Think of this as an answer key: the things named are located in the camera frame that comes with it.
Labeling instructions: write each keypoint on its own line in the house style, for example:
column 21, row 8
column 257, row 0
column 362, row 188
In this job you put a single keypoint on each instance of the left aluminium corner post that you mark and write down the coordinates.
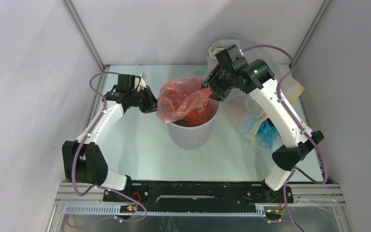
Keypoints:
column 80, row 26

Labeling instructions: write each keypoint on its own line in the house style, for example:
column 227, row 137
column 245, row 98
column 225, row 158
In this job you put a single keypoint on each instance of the right aluminium corner post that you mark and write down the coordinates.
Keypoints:
column 310, row 32

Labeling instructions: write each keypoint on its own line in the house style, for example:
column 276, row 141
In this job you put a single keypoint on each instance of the white plastic trash bin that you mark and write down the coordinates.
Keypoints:
column 191, row 138

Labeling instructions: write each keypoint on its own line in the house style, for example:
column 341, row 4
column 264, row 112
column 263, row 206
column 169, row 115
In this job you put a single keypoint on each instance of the red plastic trash bag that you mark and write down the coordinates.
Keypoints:
column 183, row 101

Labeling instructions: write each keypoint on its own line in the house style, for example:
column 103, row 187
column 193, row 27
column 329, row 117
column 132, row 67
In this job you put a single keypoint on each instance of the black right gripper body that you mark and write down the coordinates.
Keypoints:
column 215, row 84

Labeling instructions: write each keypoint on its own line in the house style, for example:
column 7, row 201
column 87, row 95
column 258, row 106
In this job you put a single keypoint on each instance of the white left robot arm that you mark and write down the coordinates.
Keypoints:
column 83, row 158

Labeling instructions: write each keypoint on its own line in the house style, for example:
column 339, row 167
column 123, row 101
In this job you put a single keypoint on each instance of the aluminium corner post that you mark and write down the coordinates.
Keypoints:
column 310, row 32
column 80, row 26

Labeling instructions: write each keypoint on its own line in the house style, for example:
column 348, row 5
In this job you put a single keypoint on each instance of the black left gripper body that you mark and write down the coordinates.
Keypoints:
column 143, row 99

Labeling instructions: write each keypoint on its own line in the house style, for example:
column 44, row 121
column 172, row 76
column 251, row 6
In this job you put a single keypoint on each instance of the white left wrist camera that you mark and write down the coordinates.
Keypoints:
column 142, row 83

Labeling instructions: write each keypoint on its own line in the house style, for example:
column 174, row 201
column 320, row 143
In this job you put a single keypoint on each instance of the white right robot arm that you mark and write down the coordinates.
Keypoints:
column 258, row 80

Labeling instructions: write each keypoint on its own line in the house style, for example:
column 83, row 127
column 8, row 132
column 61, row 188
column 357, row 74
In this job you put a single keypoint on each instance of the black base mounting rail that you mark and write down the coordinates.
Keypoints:
column 204, row 197

